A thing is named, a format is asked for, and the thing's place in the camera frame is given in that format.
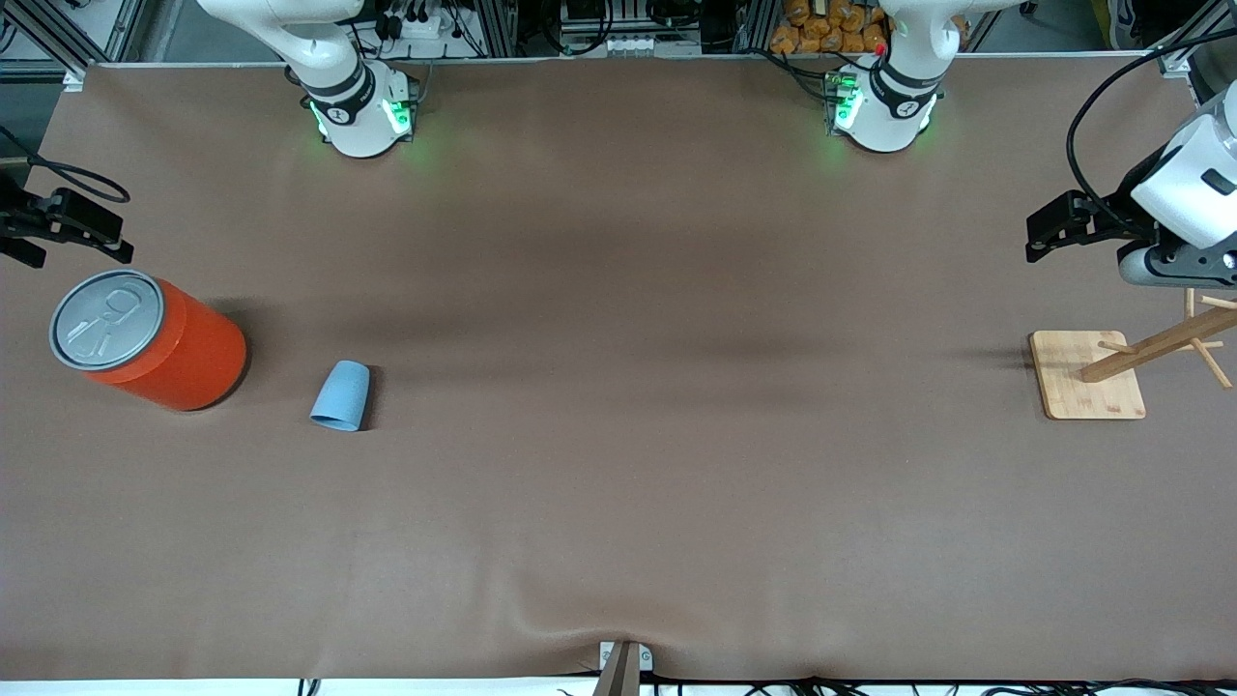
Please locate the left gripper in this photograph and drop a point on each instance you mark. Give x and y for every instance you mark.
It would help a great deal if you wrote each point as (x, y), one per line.
(1111, 218)

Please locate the light blue plastic cup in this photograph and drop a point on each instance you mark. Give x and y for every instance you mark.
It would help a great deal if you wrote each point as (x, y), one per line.
(340, 394)

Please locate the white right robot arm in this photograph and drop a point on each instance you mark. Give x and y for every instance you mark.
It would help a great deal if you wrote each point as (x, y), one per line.
(358, 126)

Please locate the wooden cup rack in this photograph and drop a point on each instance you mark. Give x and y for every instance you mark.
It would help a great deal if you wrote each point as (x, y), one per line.
(1073, 382)

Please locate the large orange can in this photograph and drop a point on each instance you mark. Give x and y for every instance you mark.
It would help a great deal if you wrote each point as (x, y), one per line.
(184, 358)

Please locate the pile of orange objects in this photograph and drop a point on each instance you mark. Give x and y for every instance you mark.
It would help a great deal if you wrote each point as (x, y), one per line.
(821, 24)

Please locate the white power strip with plugs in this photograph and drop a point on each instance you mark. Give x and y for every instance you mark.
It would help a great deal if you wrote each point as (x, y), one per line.
(425, 27)

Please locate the small white power strip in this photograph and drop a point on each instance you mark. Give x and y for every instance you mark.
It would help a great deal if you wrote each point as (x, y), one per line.
(643, 44)

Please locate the brown table mat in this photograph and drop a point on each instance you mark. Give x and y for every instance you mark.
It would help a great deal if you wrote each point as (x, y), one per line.
(618, 435)

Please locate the aluminium frame profile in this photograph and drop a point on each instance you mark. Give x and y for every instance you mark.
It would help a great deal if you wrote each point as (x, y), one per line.
(1184, 53)
(60, 39)

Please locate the aluminium upright post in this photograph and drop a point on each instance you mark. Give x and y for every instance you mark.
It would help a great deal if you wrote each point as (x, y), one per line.
(498, 24)
(757, 24)

